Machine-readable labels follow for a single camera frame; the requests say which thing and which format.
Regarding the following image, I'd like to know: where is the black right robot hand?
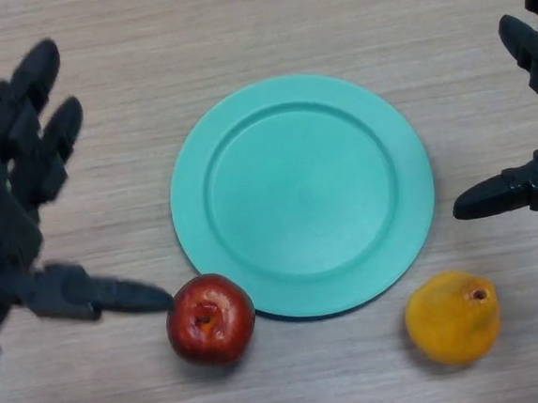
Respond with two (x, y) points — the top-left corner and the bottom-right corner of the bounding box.
(435, 0), (538, 222)

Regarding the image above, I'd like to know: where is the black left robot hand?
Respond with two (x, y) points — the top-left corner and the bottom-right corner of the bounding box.
(0, 30), (177, 333)

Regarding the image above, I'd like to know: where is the red apple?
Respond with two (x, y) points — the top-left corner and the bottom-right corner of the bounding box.
(161, 269), (260, 370)

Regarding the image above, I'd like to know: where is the green round plate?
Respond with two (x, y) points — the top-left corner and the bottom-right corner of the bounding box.
(160, 62), (446, 332)

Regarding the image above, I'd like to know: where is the yellow orange round fruit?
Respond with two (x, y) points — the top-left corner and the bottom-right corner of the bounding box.
(401, 266), (504, 369)

